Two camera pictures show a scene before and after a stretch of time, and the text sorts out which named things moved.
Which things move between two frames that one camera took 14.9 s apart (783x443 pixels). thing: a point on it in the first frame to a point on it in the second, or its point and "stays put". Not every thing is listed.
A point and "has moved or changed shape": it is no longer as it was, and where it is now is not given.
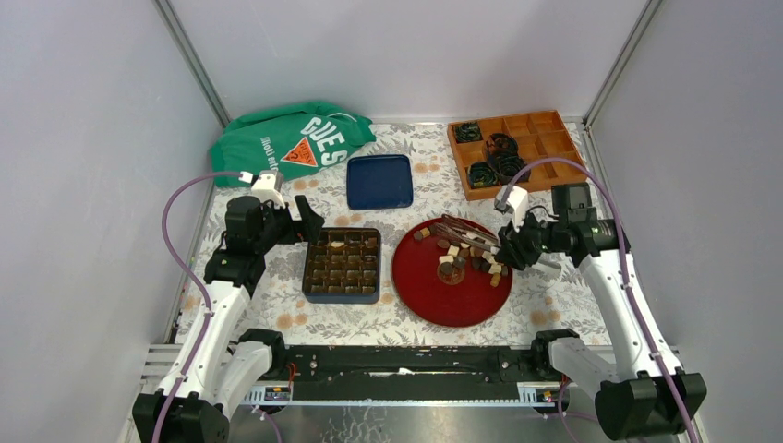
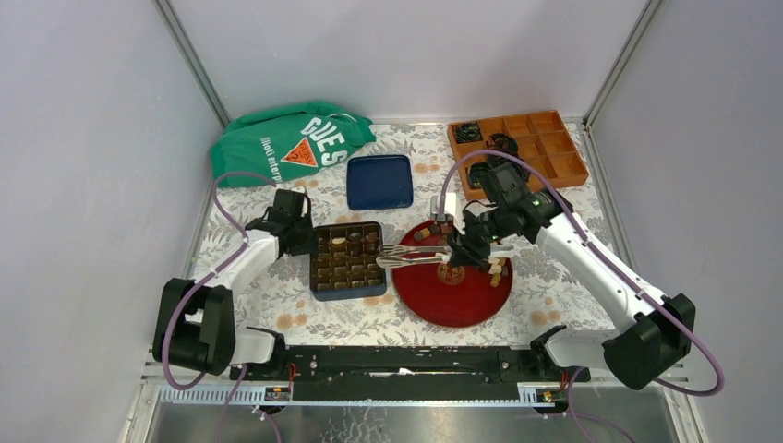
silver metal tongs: (452, 227) has moved or changed shape
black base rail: (410, 373) stays put
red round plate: (416, 282) stays put
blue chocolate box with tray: (343, 266) stays put
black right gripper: (512, 250) to (465, 251)
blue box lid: (379, 181) stays put
